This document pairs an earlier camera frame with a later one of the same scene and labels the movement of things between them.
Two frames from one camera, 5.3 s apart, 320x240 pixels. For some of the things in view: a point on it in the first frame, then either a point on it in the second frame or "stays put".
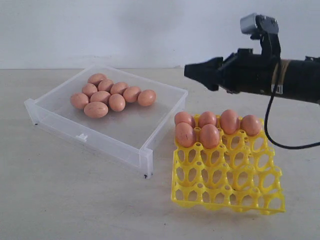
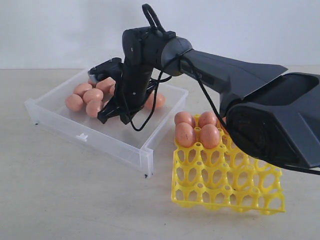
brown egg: x=207 y=117 stays put
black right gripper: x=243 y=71 to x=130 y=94
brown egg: x=184 y=116 stays put
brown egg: x=210 y=136 stays put
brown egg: x=184 y=134 stays put
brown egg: x=89 y=89 to x=81 y=88
